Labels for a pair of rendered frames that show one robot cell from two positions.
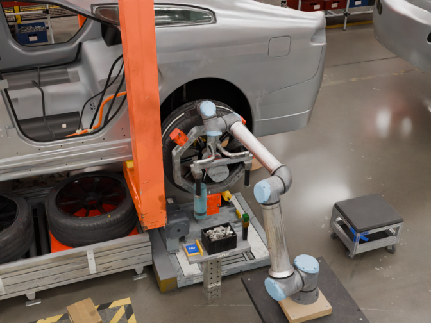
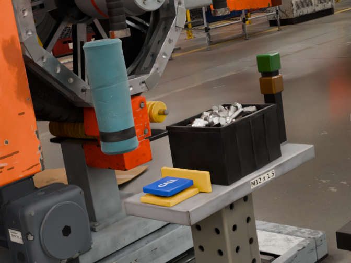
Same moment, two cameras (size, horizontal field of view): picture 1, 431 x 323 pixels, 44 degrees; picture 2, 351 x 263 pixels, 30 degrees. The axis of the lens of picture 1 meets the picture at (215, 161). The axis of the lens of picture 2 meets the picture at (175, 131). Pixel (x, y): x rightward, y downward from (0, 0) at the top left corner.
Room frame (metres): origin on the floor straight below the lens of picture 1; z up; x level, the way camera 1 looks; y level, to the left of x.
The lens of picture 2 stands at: (1.49, 0.64, 0.84)
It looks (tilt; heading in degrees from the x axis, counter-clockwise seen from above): 13 degrees down; 334
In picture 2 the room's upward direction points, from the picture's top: 9 degrees counter-clockwise
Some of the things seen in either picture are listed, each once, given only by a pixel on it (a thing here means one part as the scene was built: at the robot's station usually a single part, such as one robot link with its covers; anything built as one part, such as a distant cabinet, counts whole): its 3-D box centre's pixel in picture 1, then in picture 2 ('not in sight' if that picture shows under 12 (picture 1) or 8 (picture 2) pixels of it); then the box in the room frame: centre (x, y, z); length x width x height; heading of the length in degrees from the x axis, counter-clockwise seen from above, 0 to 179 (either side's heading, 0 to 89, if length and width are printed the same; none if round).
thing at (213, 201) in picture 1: (209, 198); (114, 132); (3.08, 0.04, 0.48); 0.16 x 0.12 x 0.17; 19
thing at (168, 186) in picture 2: (192, 249); (168, 188); (2.56, 0.15, 0.47); 0.07 x 0.07 x 0.02; 19
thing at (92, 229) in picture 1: (93, 207); not in sight; (3.08, 0.90, 0.39); 0.66 x 0.66 x 0.24
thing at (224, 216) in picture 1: (204, 206); (93, 186); (3.20, 0.08, 0.32); 0.40 x 0.30 x 0.28; 109
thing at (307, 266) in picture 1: (304, 272); not in sight; (2.31, -0.55, 0.53); 0.17 x 0.15 x 0.18; 125
